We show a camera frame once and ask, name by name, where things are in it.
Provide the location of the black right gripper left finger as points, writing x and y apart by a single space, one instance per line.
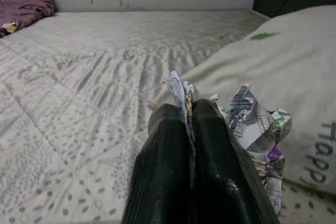
162 169

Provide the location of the white quilted mattress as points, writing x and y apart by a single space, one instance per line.
78 90

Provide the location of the purple cartoon print blanket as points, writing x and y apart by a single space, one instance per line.
23 6

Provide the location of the white pillow green tree print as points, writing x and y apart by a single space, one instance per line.
262 64

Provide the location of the printed paper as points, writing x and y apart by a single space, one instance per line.
252 119

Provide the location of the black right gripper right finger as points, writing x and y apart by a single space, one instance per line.
218 169

